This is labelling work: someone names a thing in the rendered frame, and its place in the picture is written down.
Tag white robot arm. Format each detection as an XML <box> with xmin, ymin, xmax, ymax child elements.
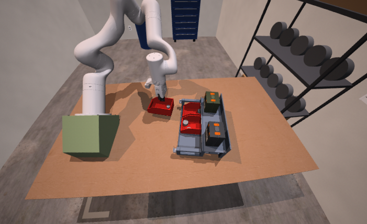
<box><xmin>74</xmin><ymin>0</ymin><xmax>177</xmax><ymax>116</ymax></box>

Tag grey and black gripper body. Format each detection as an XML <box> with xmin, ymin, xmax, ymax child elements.
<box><xmin>154</xmin><ymin>82</ymin><xmax>167</xmax><ymax>98</ymax></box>

